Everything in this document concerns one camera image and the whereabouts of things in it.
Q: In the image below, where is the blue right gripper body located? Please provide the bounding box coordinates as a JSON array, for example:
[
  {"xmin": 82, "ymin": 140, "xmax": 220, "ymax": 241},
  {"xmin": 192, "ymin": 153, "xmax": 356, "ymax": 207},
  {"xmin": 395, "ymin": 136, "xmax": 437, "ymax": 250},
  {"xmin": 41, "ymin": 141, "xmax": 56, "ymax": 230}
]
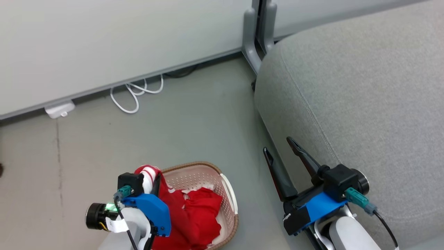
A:
[{"xmin": 283, "ymin": 186, "xmax": 348, "ymax": 236}]

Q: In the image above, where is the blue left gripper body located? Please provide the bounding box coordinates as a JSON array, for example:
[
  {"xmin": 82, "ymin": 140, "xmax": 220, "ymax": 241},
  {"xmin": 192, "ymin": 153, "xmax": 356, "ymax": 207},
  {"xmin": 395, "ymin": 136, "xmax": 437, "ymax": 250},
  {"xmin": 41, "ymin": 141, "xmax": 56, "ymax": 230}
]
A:
[{"xmin": 121, "ymin": 193, "xmax": 172, "ymax": 250}]

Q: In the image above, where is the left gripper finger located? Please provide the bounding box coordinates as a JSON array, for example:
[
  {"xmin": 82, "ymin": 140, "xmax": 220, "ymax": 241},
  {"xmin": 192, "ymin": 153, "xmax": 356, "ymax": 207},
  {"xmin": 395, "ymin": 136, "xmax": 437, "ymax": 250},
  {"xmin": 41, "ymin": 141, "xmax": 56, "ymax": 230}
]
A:
[{"xmin": 152, "ymin": 173, "xmax": 162, "ymax": 200}]

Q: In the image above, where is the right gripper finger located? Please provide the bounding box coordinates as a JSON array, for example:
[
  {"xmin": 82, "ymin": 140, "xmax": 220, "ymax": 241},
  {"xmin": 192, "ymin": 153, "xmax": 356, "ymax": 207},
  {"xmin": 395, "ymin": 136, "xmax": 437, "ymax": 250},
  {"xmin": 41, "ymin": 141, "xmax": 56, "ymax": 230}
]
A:
[
  {"xmin": 263, "ymin": 147, "xmax": 299, "ymax": 202},
  {"xmin": 287, "ymin": 137, "xmax": 322, "ymax": 182}
]

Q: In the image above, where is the plain red garment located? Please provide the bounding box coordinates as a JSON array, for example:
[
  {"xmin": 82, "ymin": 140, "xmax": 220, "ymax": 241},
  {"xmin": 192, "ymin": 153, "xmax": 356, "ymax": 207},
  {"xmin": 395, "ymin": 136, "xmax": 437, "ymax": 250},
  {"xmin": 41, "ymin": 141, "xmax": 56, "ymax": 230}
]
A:
[{"xmin": 182, "ymin": 187, "xmax": 223, "ymax": 250}]

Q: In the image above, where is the beige perforated laundry basket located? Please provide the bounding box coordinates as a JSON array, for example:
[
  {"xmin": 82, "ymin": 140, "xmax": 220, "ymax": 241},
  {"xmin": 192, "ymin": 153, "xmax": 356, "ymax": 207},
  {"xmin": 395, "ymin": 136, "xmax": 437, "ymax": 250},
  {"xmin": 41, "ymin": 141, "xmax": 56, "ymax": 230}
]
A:
[{"xmin": 161, "ymin": 161, "xmax": 239, "ymax": 250}]

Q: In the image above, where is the grey fabric sofa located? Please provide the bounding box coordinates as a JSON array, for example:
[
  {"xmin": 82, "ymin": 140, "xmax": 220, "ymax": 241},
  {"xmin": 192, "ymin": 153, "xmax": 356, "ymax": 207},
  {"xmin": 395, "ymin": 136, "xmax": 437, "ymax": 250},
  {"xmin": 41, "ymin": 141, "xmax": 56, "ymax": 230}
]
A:
[{"xmin": 254, "ymin": 0, "xmax": 444, "ymax": 250}]

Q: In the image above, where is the white power adapter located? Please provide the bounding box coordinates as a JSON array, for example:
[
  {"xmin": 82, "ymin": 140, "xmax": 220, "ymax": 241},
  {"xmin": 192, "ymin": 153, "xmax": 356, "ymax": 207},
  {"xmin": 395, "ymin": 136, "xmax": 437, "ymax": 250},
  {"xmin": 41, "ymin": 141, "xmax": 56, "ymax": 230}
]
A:
[{"xmin": 44, "ymin": 100, "xmax": 76, "ymax": 119}]

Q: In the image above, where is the grey partition foot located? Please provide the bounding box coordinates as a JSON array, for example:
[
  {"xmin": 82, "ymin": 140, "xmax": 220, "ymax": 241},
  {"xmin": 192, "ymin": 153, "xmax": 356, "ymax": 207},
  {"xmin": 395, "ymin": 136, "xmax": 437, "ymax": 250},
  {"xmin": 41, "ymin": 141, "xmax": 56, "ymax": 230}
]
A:
[
  {"xmin": 242, "ymin": 8, "xmax": 263, "ymax": 75},
  {"xmin": 258, "ymin": 0, "xmax": 279, "ymax": 55}
]

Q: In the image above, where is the narrow white partition panel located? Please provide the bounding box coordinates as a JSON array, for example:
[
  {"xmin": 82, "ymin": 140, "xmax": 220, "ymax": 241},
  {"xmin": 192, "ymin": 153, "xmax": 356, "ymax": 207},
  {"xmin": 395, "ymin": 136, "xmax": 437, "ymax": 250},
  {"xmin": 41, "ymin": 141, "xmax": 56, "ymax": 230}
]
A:
[{"xmin": 273, "ymin": 0, "xmax": 429, "ymax": 39}]

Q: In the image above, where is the large white partition panel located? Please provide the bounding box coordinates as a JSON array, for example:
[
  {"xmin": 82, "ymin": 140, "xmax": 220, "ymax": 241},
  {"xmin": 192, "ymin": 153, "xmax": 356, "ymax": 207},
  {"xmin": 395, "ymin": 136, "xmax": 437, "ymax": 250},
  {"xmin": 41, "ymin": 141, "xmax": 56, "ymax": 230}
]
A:
[{"xmin": 0, "ymin": 0, "xmax": 260, "ymax": 120}]

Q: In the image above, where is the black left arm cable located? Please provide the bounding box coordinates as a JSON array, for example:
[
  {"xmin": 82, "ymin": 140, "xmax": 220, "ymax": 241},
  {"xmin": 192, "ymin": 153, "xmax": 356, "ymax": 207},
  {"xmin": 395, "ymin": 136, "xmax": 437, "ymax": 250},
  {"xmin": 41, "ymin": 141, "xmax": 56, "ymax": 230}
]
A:
[{"xmin": 114, "ymin": 201, "xmax": 139, "ymax": 250}]

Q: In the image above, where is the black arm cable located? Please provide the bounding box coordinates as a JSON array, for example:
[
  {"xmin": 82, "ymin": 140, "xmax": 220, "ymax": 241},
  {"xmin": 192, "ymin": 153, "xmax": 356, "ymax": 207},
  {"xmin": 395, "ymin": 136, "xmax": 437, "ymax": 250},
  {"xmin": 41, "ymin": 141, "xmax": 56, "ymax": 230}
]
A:
[
  {"xmin": 373, "ymin": 210, "xmax": 400, "ymax": 250},
  {"xmin": 114, "ymin": 201, "xmax": 139, "ymax": 250}
]

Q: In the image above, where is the teal left camera connector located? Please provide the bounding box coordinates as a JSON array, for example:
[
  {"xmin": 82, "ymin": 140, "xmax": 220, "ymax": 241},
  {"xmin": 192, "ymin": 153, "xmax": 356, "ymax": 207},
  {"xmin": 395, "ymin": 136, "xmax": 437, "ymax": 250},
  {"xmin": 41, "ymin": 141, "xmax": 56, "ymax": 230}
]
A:
[{"xmin": 113, "ymin": 185, "xmax": 134, "ymax": 202}]

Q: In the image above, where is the teal camera connector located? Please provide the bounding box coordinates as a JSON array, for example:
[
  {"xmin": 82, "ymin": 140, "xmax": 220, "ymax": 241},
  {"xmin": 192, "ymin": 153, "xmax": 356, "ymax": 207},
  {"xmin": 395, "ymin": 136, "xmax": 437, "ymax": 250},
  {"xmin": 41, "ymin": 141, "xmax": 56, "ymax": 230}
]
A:
[
  {"xmin": 345, "ymin": 187, "xmax": 378, "ymax": 215},
  {"xmin": 113, "ymin": 185, "xmax": 134, "ymax": 202}
]

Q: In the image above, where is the teal right camera connector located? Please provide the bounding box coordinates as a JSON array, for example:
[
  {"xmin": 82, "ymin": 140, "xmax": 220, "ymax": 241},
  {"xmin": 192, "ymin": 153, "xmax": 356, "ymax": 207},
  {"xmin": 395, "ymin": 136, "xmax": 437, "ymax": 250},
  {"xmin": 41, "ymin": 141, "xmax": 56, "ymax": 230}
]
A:
[{"xmin": 345, "ymin": 187, "xmax": 378, "ymax": 215}]

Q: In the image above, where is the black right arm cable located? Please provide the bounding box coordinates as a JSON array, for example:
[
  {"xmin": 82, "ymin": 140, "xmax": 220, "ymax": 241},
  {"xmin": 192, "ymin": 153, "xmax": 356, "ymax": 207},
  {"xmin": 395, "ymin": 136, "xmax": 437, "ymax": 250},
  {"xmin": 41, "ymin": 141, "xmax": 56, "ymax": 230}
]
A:
[{"xmin": 373, "ymin": 210, "xmax": 400, "ymax": 250}]

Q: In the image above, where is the white looped cable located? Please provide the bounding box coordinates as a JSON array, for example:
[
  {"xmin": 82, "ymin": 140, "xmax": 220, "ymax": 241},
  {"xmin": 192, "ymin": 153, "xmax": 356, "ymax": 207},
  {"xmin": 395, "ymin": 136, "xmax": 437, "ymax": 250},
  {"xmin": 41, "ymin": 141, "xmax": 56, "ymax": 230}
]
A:
[{"xmin": 110, "ymin": 74, "xmax": 164, "ymax": 114}]

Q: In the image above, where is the black floor cable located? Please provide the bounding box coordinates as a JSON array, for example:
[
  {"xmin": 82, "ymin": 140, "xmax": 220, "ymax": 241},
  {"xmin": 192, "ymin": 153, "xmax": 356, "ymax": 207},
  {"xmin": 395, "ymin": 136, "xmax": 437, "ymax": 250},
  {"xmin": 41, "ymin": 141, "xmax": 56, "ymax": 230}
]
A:
[{"xmin": 164, "ymin": 65, "xmax": 198, "ymax": 78}]

